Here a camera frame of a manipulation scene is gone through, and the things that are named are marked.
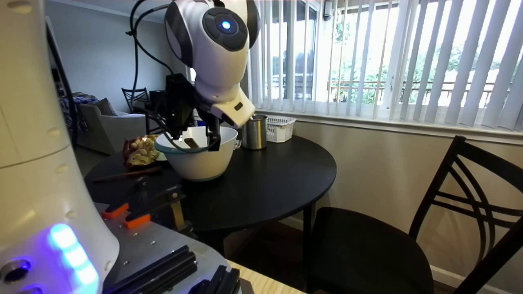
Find crunchy curls snack bag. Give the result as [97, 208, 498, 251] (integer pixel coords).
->
[123, 133, 167, 166]

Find metal mounting plate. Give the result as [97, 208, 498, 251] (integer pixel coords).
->
[97, 203, 256, 294]

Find black background chair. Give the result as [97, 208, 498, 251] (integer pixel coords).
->
[123, 87, 149, 112]

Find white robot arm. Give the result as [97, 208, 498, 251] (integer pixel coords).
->
[0, 0, 120, 294]

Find black dining chair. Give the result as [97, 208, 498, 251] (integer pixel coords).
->
[306, 135, 523, 294]

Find wooden spoon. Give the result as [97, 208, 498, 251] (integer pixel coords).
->
[185, 138, 200, 148]

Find white mixing bowl teal rim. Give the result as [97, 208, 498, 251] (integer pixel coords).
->
[156, 125, 239, 181]

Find round black table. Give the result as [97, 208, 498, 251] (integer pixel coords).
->
[84, 133, 339, 294]

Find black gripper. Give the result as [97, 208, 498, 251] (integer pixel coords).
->
[198, 96, 256, 151]

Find white vertical blinds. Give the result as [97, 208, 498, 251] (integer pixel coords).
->
[249, 0, 523, 130]

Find steel utensil cup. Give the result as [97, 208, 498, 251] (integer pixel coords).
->
[243, 114, 267, 150]

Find grey sofa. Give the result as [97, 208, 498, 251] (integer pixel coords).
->
[79, 97, 146, 154]

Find orange clamp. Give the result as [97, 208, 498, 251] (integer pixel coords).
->
[102, 202, 151, 230]

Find white plastic basket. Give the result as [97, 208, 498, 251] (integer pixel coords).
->
[267, 115, 297, 143]

